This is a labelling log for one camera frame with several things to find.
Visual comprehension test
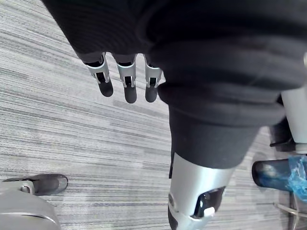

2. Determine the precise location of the clear plastic strip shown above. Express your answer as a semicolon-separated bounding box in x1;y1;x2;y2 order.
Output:
273;201;307;230

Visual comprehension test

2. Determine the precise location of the blue plastic shoe cover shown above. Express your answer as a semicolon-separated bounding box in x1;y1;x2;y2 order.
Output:
287;154;307;200

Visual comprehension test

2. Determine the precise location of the silver robot leg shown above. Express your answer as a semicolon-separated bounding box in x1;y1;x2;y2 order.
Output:
270;51;307;154
0;180;62;230

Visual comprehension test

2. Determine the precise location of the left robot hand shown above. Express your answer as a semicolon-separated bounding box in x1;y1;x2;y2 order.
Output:
42;0;307;230

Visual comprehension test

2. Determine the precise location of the dark robot foot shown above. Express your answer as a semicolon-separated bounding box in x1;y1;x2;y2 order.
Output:
2;173;69;196
251;159;307;193

